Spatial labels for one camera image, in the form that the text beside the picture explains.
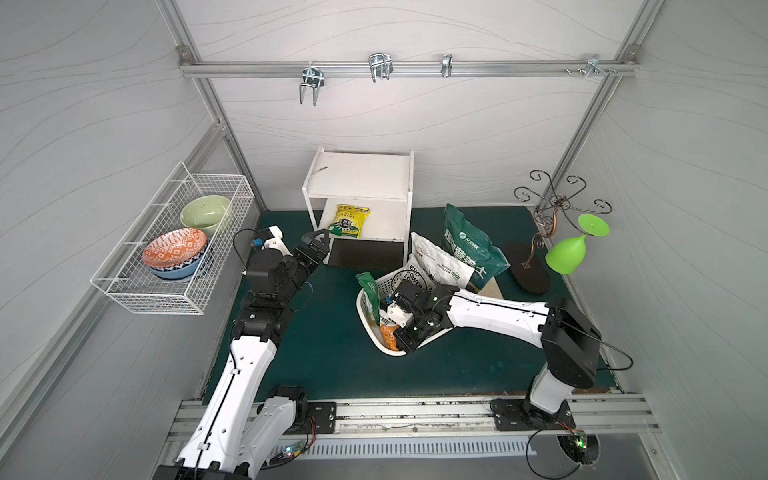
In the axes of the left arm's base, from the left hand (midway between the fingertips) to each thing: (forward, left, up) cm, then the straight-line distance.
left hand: (322, 239), depth 71 cm
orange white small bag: (-14, -16, -21) cm, 29 cm away
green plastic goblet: (+4, -64, -10) cm, 65 cm away
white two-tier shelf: (+27, -7, -12) cm, 30 cm away
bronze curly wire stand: (+47, -78, -24) cm, 94 cm away
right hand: (-15, -19, -26) cm, 35 cm away
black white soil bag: (+1, -23, -16) cm, 28 cm away
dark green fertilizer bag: (+4, -35, -3) cm, 35 cm away
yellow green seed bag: (+17, -3, -11) cm, 20 cm away
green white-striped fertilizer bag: (-7, -12, -14) cm, 20 cm away
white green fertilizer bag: (-1, -29, -9) cm, 31 cm away
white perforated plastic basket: (+3, -15, -26) cm, 30 cm away
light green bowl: (+6, +30, +3) cm, 31 cm away
